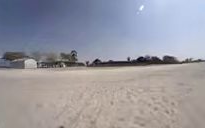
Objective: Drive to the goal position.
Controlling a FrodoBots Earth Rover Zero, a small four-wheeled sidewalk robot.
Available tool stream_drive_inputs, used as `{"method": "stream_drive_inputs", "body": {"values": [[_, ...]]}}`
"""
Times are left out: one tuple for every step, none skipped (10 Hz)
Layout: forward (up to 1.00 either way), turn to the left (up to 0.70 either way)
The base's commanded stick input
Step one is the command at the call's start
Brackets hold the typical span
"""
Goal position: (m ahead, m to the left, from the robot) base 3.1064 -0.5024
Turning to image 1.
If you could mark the bare trees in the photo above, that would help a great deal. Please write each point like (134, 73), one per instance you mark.
(26, 55)

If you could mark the white building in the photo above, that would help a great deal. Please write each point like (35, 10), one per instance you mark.
(24, 63)

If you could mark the row of trees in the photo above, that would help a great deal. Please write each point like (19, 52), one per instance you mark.
(153, 59)

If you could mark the dark small building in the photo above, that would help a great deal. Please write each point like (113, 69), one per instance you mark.
(97, 62)

